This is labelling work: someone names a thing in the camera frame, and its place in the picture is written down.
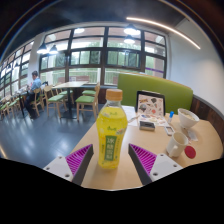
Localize long curved light strip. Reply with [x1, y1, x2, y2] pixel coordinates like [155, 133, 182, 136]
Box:
[125, 16, 202, 51]

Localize white bowl with noodles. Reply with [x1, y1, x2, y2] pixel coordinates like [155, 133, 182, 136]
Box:
[177, 107, 200, 130]

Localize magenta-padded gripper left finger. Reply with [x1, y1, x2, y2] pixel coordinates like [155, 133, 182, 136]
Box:
[43, 143, 95, 186]

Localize green upholstered bench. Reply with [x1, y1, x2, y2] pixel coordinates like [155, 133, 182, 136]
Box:
[117, 72, 194, 115]

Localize person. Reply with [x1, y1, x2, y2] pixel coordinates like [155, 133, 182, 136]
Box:
[23, 70, 42, 119]

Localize flat round red coaster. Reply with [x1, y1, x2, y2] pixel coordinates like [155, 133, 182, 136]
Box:
[184, 145, 197, 160]

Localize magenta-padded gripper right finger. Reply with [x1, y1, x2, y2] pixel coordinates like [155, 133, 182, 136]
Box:
[127, 143, 184, 186]

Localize white cup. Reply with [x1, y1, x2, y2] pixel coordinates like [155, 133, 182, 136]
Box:
[166, 131, 190, 158]

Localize white sticker sheet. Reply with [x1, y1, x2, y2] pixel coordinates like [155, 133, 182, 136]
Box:
[137, 113, 169, 128]

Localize small blue-capped bottle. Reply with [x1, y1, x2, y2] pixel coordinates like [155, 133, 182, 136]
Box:
[167, 110, 175, 125]

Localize white paper sheet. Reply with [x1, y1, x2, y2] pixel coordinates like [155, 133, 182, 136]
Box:
[121, 105, 139, 128]

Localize wooden chairs with green seats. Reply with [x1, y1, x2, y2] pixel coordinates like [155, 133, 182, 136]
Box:
[0, 82, 101, 122]

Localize sticker-covered black tablet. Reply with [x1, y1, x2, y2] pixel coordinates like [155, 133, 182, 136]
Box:
[135, 90, 167, 118]

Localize yellow drink bottle orange cap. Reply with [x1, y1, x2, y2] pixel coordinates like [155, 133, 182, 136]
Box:
[95, 88, 129, 170]

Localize wooden dining table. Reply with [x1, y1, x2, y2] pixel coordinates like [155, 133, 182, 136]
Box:
[51, 80, 89, 120]

